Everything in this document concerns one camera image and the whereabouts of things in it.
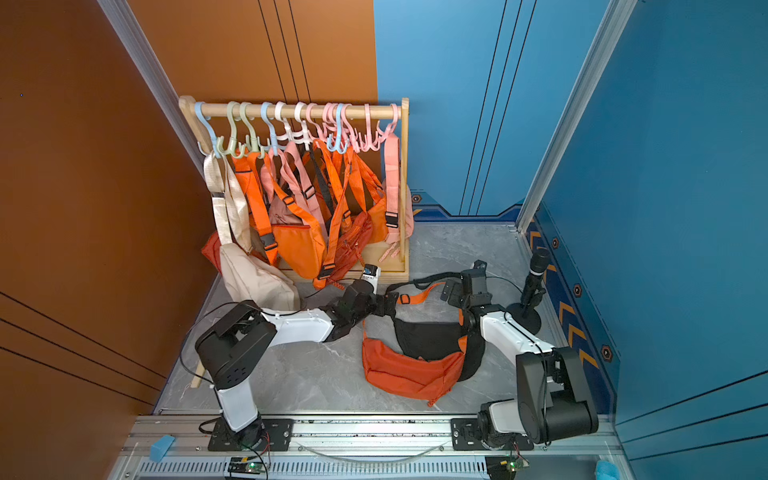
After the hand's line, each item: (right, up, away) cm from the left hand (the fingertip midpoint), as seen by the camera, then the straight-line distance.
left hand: (389, 287), depth 92 cm
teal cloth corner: (+49, -38, -26) cm, 67 cm away
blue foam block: (-55, -36, -21) cm, 69 cm away
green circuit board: (-35, -40, -21) cm, 57 cm away
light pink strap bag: (+1, +30, -6) cm, 31 cm away
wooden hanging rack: (+2, +5, +10) cm, 11 cm away
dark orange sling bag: (+7, -22, -14) cm, 27 cm away
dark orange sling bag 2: (-11, +17, +2) cm, 20 cm away
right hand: (+22, 0, 0) cm, 22 cm away
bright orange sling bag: (-26, +12, -6) cm, 29 cm away
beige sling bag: (-38, +5, -12) cm, 40 cm away
